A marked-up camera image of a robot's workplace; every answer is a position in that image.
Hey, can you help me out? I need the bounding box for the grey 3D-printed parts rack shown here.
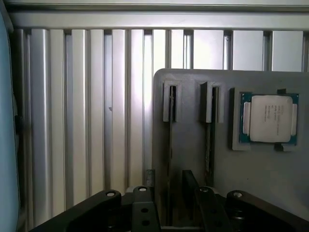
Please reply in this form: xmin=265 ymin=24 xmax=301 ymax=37
xmin=152 ymin=68 xmax=309 ymax=232

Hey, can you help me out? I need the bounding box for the CPU with silver lid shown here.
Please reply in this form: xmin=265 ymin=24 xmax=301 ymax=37
xmin=239 ymin=93 xmax=300 ymax=145

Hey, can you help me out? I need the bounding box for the grey-blue panel with black edge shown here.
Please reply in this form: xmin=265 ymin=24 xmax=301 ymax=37
xmin=0 ymin=0 xmax=24 ymax=232

